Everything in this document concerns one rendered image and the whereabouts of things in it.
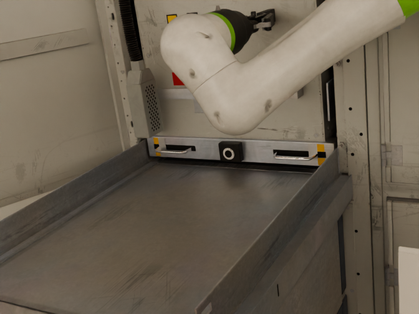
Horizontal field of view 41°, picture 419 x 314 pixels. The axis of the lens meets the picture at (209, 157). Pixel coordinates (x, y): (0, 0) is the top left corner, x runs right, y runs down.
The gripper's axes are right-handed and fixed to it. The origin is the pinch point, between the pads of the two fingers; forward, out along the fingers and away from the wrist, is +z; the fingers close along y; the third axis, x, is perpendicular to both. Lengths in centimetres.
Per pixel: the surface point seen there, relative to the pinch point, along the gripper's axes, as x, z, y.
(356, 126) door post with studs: -26.1, 2.1, 18.8
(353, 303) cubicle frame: -74, 2, 16
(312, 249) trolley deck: -42, -28, 17
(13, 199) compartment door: -38, -29, -63
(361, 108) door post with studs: -21.8, 2.1, 20.0
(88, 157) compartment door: -34, -7, -55
